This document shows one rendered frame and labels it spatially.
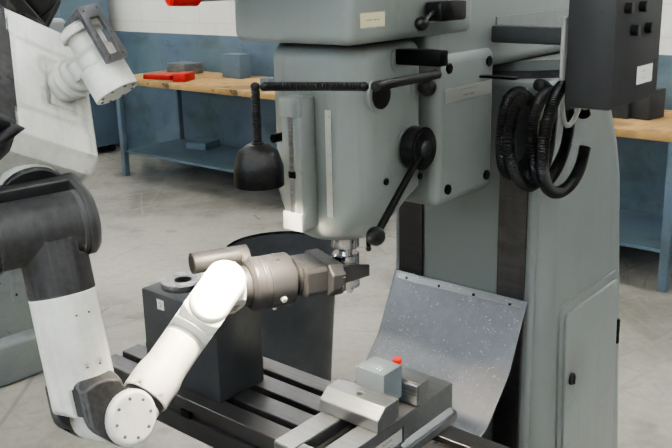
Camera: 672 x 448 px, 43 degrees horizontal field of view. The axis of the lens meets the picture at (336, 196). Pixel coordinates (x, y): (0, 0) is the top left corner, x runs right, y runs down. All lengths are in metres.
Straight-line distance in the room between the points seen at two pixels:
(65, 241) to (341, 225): 0.42
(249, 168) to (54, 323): 0.33
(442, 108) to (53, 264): 0.66
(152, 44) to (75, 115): 7.22
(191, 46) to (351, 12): 6.89
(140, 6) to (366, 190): 7.39
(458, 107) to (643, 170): 4.30
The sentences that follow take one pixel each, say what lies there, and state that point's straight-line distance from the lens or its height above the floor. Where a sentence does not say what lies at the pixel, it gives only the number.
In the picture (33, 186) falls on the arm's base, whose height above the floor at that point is 1.46.
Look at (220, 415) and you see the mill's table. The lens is 1.65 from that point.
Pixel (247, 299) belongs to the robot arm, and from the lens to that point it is 1.37.
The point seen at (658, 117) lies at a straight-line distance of 5.21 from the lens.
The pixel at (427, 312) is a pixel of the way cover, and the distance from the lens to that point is 1.82.
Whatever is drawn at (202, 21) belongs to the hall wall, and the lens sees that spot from 7.95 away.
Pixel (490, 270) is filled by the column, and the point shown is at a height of 1.14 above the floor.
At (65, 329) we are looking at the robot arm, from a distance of 1.19.
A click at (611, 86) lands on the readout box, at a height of 1.55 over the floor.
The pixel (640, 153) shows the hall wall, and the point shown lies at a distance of 5.70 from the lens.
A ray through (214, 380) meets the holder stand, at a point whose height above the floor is 0.98.
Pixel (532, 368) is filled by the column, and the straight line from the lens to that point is 1.79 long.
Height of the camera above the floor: 1.73
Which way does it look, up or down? 15 degrees down
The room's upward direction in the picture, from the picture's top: 1 degrees counter-clockwise
